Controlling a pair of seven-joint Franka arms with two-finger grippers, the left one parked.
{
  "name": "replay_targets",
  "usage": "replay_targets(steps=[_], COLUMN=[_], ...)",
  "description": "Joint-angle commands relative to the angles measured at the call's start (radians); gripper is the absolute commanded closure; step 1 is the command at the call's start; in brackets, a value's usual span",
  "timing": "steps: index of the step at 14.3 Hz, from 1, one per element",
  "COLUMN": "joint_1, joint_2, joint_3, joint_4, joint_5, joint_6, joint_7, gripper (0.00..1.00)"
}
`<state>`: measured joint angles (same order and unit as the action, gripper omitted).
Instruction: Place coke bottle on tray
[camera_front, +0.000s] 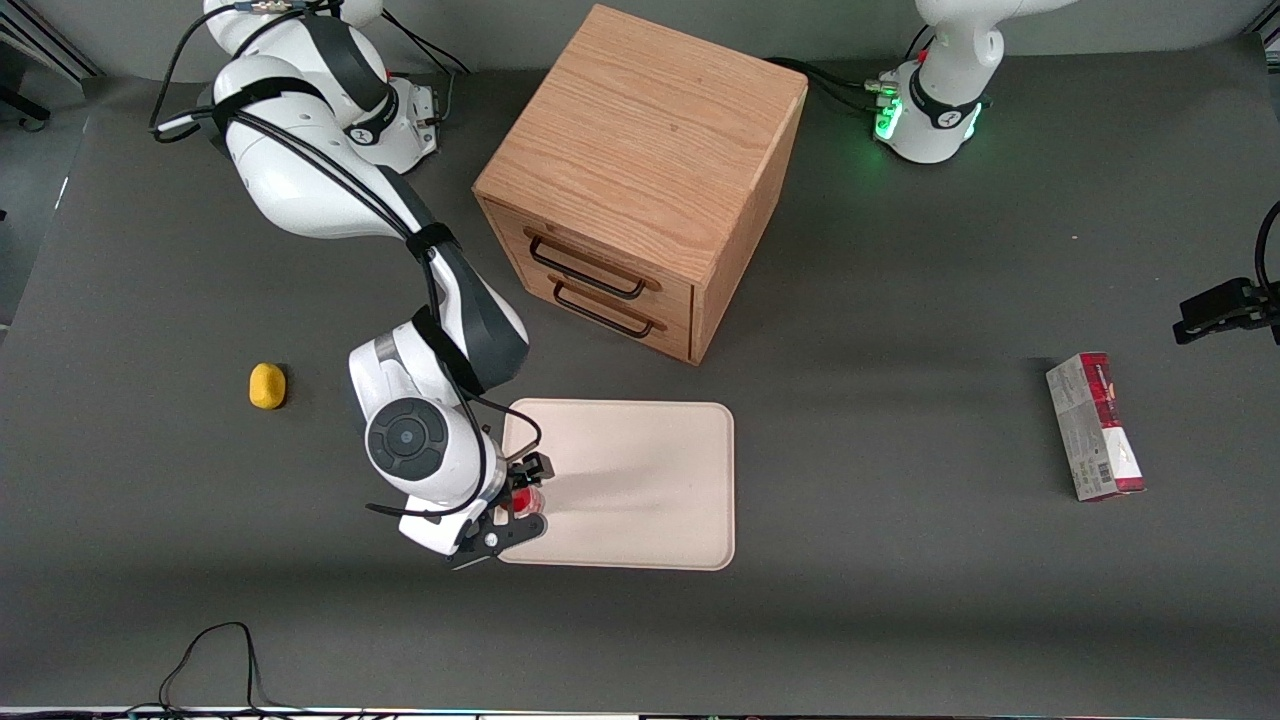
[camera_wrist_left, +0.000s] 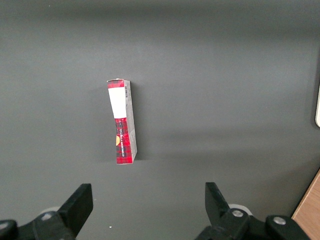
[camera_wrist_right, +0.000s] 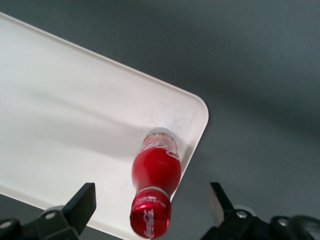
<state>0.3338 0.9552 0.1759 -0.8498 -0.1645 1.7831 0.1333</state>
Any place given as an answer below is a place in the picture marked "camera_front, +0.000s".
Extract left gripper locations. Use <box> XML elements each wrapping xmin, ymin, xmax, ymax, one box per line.
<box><xmin>1172</xmin><ymin>278</ymin><xmax>1280</xmax><ymax>347</ymax></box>

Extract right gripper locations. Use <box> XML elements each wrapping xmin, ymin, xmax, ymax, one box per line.
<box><xmin>398</xmin><ymin>452</ymin><xmax>556</xmax><ymax>571</ymax></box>

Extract beige plastic tray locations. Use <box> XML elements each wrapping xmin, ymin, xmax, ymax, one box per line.
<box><xmin>495</xmin><ymin>398</ymin><xmax>737</xmax><ymax>572</ymax></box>

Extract red plaid cardboard box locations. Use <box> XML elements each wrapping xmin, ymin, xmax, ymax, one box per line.
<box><xmin>1045</xmin><ymin>351</ymin><xmax>1147</xmax><ymax>503</ymax></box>

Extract wooden drawer front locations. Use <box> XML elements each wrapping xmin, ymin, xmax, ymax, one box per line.
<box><xmin>505</xmin><ymin>250</ymin><xmax>694</xmax><ymax>363</ymax></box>
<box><xmin>483</xmin><ymin>198</ymin><xmax>697</xmax><ymax>326</ymax></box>

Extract yellow toy lemon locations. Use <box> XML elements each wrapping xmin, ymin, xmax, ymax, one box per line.
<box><xmin>248</xmin><ymin>362</ymin><xmax>288</xmax><ymax>411</ymax></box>

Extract wooden drawer cabinet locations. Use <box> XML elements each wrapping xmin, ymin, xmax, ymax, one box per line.
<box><xmin>472</xmin><ymin>3</ymin><xmax>809</xmax><ymax>367</ymax></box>

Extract black stand foot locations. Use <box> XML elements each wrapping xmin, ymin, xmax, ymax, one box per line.
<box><xmin>0</xmin><ymin>85</ymin><xmax>51</xmax><ymax>129</ymax></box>

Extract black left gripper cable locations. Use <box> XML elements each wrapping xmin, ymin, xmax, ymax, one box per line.
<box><xmin>1254</xmin><ymin>200</ymin><xmax>1280</xmax><ymax>291</ymax></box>

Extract black metal drawer handle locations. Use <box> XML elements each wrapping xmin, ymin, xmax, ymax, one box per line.
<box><xmin>550</xmin><ymin>275</ymin><xmax>668</xmax><ymax>339</ymax></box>
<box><xmin>527</xmin><ymin>230</ymin><xmax>663</xmax><ymax>301</ymax></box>

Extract thin black looped cable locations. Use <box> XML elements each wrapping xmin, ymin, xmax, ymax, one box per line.
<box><xmin>125</xmin><ymin>621</ymin><xmax>366</xmax><ymax>717</ymax></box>

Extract black cable along right arm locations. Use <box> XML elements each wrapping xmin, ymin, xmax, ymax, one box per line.
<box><xmin>150</xmin><ymin>0</ymin><xmax>546</xmax><ymax>523</ymax></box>

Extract black left arm base cables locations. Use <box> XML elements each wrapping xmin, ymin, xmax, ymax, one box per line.
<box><xmin>765</xmin><ymin>25</ymin><xmax>936</xmax><ymax>113</ymax></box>

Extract black arm base cables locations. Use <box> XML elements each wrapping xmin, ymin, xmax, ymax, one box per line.
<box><xmin>380</xmin><ymin>12</ymin><xmax>473</xmax><ymax>129</ymax></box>
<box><xmin>765</xmin><ymin>25</ymin><xmax>936</xmax><ymax>113</ymax></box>

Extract black right arm base cables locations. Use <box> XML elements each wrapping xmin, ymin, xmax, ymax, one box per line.
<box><xmin>380</xmin><ymin>12</ymin><xmax>473</xmax><ymax>129</ymax></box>

